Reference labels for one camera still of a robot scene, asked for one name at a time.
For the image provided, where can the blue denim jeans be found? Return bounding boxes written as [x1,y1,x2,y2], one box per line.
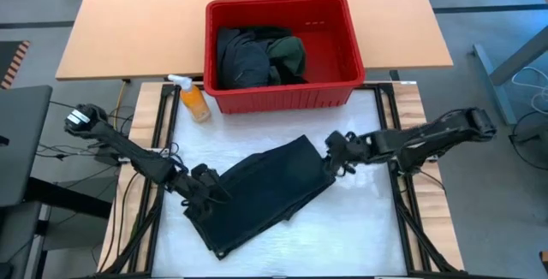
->
[183,134,337,261]

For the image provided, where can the dark grey chair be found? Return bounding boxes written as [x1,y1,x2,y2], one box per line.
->
[0,85,54,279]

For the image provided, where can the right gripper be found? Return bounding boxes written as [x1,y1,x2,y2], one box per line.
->
[325,131,377,176]

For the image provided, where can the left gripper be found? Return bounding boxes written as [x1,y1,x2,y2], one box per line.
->
[182,163,232,211]

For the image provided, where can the grey desk leg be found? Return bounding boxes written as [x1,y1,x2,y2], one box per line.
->
[472,26,548,126]

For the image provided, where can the dark navy sweatpants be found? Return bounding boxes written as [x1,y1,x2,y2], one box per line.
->
[217,26,276,91]

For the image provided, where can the orange spray bottle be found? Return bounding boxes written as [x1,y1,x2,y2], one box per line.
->
[167,73,212,124]

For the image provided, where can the red plastic laundry bin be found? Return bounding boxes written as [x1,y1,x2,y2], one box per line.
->
[203,0,366,116]

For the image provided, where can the black looped cable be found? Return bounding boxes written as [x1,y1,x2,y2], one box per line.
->
[508,110,548,171]

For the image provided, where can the black aluminium table frame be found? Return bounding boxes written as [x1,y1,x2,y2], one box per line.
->
[100,81,466,279]

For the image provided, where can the light wooden desk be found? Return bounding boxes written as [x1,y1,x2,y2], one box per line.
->
[55,0,454,81]

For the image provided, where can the dark green shirt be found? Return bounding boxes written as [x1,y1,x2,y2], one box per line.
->
[266,35,307,86]

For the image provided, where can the yellow cable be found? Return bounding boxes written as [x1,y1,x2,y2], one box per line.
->
[112,79,130,131]

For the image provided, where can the white cable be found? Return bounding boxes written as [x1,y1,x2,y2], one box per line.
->
[511,66,548,116]

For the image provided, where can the striped floor mat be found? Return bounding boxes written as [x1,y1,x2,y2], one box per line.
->
[0,40,32,91]

